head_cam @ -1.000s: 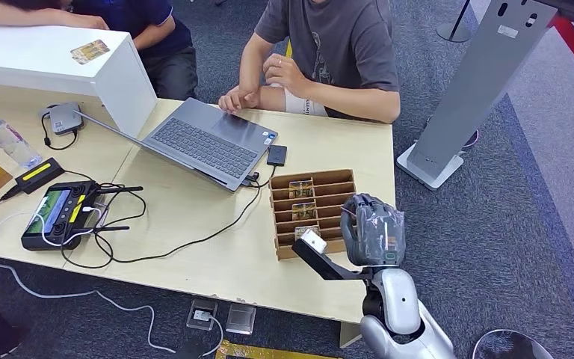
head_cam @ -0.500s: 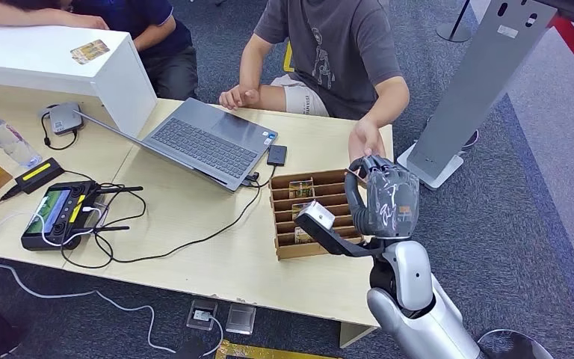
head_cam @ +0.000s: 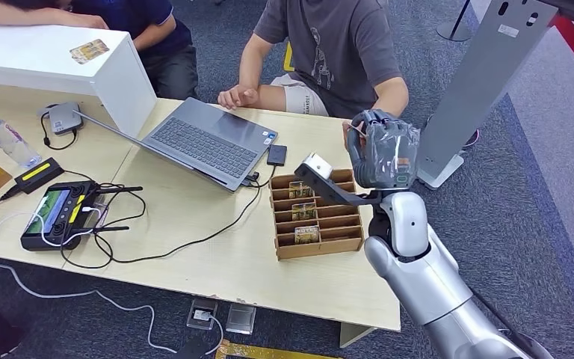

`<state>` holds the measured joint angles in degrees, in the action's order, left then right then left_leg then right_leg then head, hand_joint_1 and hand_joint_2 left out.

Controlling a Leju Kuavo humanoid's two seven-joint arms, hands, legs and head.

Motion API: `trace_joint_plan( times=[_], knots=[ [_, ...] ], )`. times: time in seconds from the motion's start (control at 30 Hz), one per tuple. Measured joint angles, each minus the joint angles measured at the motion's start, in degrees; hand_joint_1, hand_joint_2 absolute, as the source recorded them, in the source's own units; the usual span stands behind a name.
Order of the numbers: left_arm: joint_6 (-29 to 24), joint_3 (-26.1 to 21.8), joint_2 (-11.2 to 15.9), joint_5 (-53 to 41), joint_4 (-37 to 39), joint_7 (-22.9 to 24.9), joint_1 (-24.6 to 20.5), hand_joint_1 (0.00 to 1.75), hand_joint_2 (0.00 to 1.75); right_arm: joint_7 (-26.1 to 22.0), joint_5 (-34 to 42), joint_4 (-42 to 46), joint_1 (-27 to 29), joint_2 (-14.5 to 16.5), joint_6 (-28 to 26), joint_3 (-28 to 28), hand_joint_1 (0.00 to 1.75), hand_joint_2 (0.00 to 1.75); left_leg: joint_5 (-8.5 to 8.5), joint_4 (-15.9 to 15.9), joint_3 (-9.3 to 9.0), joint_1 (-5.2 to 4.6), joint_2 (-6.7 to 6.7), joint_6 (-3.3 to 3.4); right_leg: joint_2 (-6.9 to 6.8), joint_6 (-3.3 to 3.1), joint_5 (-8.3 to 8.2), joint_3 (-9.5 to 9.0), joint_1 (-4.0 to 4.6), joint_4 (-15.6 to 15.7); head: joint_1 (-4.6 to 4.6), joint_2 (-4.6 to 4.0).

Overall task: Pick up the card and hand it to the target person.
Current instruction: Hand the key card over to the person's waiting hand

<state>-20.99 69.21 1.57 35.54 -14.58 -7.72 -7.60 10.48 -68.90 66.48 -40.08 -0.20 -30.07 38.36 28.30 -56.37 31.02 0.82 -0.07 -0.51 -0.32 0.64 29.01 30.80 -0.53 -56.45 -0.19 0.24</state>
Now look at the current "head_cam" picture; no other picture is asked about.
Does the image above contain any person's right hand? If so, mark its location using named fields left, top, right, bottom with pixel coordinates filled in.
left=217, top=84, right=260, bottom=111

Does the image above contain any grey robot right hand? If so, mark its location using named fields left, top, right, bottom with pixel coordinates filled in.
left=345, top=109, right=422, bottom=191

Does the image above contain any hand of blue person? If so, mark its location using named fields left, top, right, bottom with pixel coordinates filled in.
left=64, top=13, right=111, bottom=31

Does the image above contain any person's left hand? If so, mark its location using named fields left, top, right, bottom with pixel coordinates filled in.
left=341, top=118, right=354, bottom=150

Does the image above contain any card sticker on white box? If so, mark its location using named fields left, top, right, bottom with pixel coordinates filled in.
left=70, top=39, right=111, bottom=65

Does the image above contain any person in dark blue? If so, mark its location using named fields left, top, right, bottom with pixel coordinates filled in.
left=67, top=0, right=200, bottom=100

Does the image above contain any person in grey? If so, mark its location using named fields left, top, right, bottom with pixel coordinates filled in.
left=253, top=0, right=405, bottom=120

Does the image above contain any wooden slotted card holder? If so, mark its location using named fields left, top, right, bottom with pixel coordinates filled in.
left=269, top=168, right=366, bottom=262

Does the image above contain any grey laptop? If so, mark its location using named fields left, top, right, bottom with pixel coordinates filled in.
left=72, top=96, right=279, bottom=193

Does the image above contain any small black external drive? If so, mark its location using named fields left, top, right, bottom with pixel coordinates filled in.
left=266, top=144, right=288, bottom=167

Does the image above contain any white box shelf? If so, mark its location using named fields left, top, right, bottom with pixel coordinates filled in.
left=0, top=19, right=158, bottom=138

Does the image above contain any grey kiosk stand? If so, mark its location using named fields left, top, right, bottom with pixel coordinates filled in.
left=416, top=0, right=561, bottom=191

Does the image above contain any clear plastic water bottle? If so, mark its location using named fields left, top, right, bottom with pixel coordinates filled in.
left=0, top=112, right=43, bottom=170

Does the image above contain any black power bank yellow stripe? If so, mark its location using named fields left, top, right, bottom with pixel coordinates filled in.
left=14, top=156, right=65, bottom=194

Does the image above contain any table leg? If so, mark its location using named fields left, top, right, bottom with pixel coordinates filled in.
left=339, top=322, right=377, bottom=349

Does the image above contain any black remote controller with screen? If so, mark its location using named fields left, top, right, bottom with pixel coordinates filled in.
left=20, top=180, right=144, bottom=252

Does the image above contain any closed floor socket cover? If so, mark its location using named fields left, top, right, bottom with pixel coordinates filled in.
left=225, top=303, right=258, bottom=335

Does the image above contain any floor socket with plug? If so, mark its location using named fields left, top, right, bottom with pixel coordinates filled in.
left=186, top=298, right=220, bottom=331

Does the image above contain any round black base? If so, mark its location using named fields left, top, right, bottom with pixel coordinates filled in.
left=502, top=328, right=556, bottom=359

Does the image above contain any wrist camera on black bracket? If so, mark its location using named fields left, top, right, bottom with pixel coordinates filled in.
left=294, top=152, right=383, bottom=208

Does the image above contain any cable loop behind kiosk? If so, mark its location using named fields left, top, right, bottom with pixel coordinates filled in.
left=461, top=127, right=481, bottom=149

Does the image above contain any short black hub cable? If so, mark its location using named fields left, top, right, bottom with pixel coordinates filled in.
left=38, top=104, right=79, bottom=151

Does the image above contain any black stanchion post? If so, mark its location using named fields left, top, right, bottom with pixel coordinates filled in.
left=436, top=0, right=474, bottom=43

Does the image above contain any long black cable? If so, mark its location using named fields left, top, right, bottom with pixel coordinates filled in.
left=61, top=165, right=278, bottom=270

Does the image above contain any white controller cable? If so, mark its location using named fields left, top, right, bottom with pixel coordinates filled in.
left=34, top=195, right=108, bottom=248

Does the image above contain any gold floor frame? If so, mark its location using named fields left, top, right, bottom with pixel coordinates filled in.
left=215, top=339, right=342, bottom=359

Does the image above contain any white floor cable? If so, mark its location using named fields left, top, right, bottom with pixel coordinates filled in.
left=0, top=254, right=225, bottom=356

